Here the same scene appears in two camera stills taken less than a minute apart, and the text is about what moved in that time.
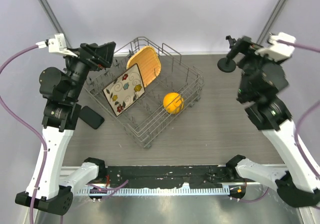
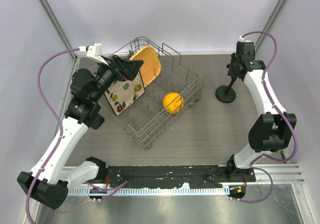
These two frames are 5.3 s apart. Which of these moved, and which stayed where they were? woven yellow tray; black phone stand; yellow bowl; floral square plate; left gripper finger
Moved: left gripper finger; black phone stand
Stayed: floral square plate; yellow bowl; woven yellow tray
